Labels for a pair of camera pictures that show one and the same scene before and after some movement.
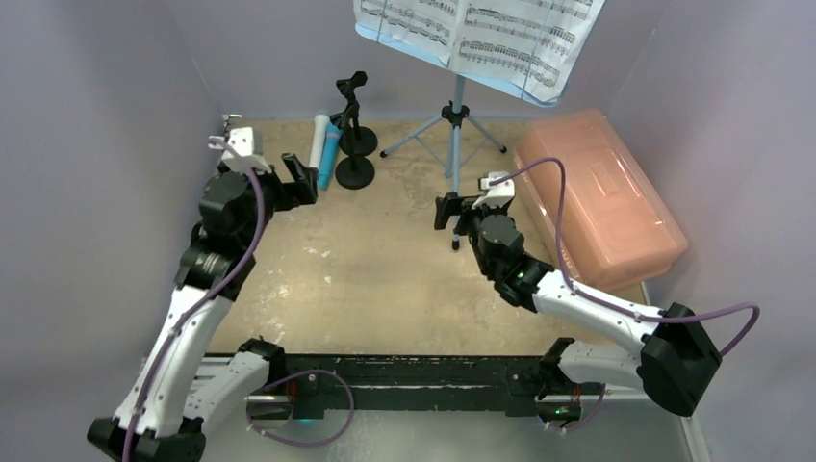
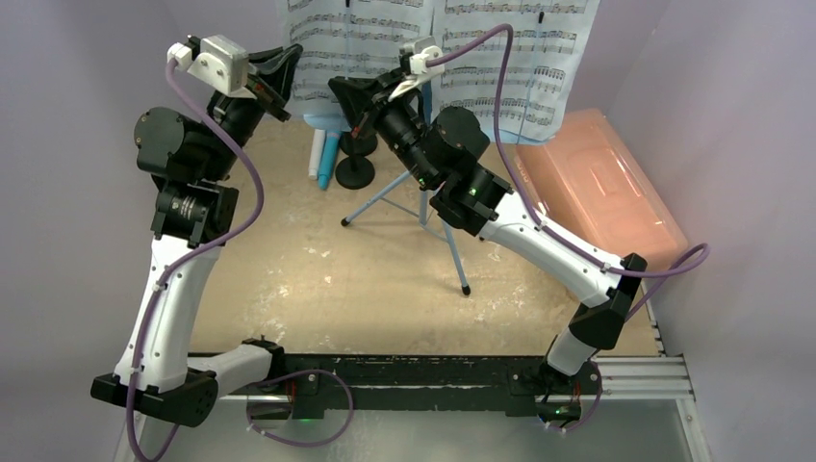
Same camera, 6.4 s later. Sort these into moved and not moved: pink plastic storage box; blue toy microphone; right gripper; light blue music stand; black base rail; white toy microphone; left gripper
Moved: left gripper; light blue music stand; right gripper
Not moved: black base rail; white toy microphone; pink plastic storage box; blue toy microphone
